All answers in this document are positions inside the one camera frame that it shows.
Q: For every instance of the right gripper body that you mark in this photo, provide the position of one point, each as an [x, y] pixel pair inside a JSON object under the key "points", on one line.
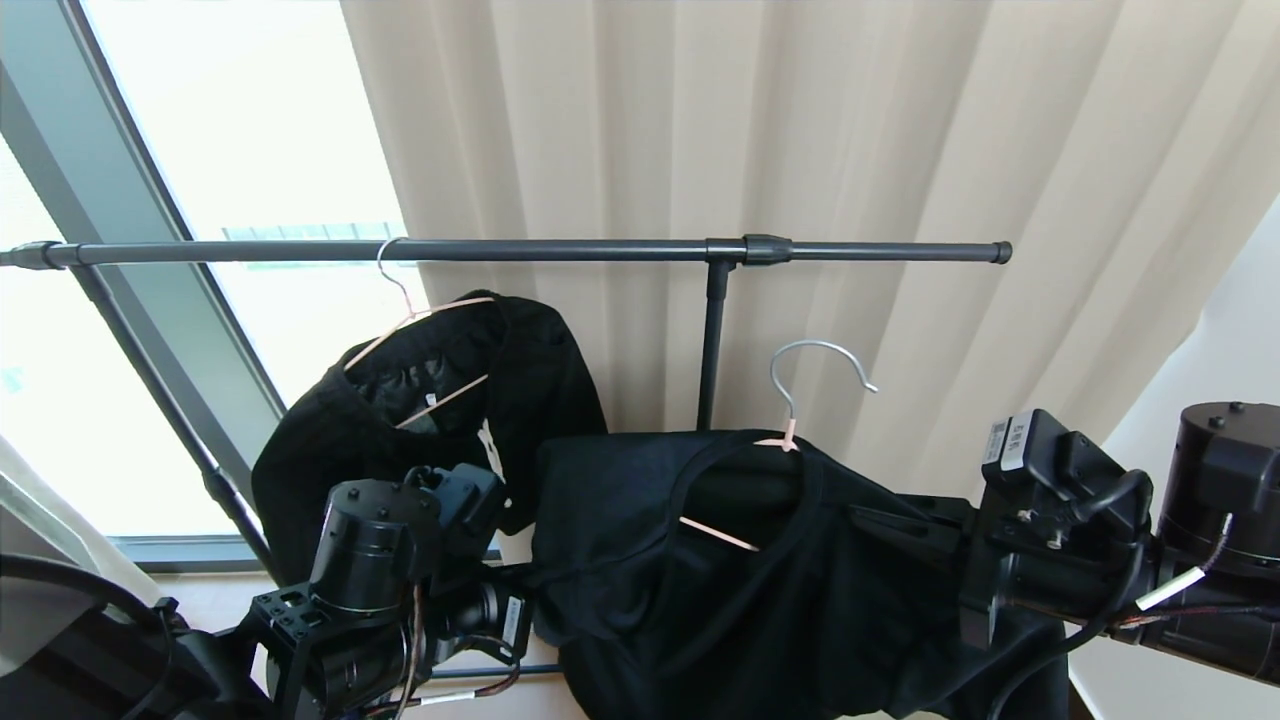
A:
{"points": [[1050, 575]]}

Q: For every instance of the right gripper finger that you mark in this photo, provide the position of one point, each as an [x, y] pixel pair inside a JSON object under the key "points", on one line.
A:
{"points": [[905, 530]]}

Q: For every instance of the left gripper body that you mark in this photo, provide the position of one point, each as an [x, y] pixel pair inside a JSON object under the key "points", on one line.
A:
{"points": [[490, 615]]}

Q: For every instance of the black garment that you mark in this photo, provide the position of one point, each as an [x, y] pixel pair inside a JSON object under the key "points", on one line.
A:
{"points": [[780, 620]]}

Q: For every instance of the pink clothes hanger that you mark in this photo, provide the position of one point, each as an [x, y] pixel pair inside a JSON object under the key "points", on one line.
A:
{"points": [[400, 290], [785, 390]]}

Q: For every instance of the black shorts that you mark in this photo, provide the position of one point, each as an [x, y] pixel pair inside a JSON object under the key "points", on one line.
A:
{"points": [[330, 450]]}

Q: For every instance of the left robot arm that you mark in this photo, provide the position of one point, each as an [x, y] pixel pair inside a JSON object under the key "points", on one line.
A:
{"points": [[100, 650]]}

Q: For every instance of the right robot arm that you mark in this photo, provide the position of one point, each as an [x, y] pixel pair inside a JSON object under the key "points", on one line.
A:
{"points": [[1230, 520]]}

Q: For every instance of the black clothes rack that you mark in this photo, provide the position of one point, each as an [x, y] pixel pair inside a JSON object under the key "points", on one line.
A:
{"points": [[550, 249]]}

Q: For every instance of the beige curtain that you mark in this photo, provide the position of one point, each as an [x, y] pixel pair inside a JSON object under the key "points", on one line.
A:
{"points": [[60, 540], [800, 120]]}

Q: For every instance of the window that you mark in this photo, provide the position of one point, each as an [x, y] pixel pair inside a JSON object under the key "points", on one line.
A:
{"points": [[80, 180]]}

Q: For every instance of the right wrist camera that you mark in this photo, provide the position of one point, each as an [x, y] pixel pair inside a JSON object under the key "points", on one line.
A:
{"points": [[1060, 465]]}

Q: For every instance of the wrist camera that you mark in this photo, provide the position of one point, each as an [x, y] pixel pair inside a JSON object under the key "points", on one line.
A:
{"points": [[1060, 465], [465, 505]]}

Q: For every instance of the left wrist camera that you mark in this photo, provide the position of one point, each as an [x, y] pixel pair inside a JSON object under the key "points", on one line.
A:
{"points": [[465, 505]]}

